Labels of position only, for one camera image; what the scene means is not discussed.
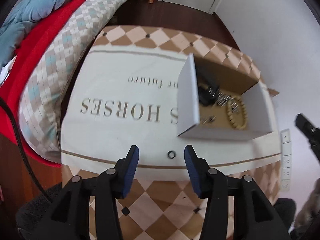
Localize black cable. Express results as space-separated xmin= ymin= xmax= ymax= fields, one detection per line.
xmin=0 ymin=97 xmax=53 ymax=203

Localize thin silver necklace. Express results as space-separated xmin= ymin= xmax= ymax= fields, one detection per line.
xmin=200 ymin=115 xmax=217 ymax=126

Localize person's dark fuzzy pants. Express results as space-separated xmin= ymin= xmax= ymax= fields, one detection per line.
xmin=15 ymin=182 xmax=297 ymax=240

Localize red blanket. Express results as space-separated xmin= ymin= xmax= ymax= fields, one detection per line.
xmin=0 ymin=0 xmax=106 ymax=168

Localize black bangle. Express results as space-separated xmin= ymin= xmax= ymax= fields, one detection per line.
xmin=196 ymin=64 xmax=221 ymax=107

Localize cardboard box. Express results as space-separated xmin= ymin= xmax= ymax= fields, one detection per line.
xmin=177 ymin=53 xmax=275 ymax=142

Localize grey fuzzy cloth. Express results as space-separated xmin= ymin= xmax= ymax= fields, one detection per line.
xmin=291 ymin=189 xmax=320 ymax=240

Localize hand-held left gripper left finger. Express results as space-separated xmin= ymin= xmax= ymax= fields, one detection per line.
xmin=50 ymin=144 xmax=140 ymax=240

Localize white power strip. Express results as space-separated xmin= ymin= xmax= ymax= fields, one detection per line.
xmin=280 ymin=128 xmax=293 ymax=193

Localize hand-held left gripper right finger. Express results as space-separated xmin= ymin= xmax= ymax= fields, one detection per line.
xmin=183 ymin=144 xmax=283 ymax=240

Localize light blue quilt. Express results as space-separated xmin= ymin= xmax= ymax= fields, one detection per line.
xmin=0 ymin=0 xmax=76 ymax=68

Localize checked quilt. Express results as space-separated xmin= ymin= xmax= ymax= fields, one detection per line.
xmin=19 ymin=0 xmax=147 ymax=161

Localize diamond-patterned printed tablecloth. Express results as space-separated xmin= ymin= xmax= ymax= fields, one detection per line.
xmin=60 ymin=25 xmax=282 ymax=240

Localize wooden bead bracelet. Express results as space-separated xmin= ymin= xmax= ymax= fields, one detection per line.
xmin=225 ymin=97 xmax=249 ymax=131

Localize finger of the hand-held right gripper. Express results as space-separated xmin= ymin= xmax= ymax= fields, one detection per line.
xmin=295 ymin=113 xmax=320 ymax=161

